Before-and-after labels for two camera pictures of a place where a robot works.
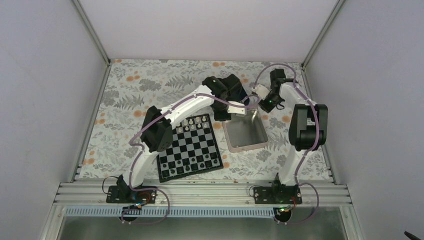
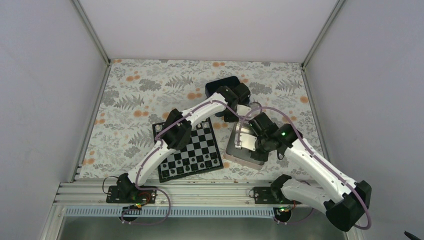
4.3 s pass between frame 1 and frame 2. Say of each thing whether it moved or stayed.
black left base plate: stayed
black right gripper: moved
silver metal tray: moved
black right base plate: stayed
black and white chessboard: stayed
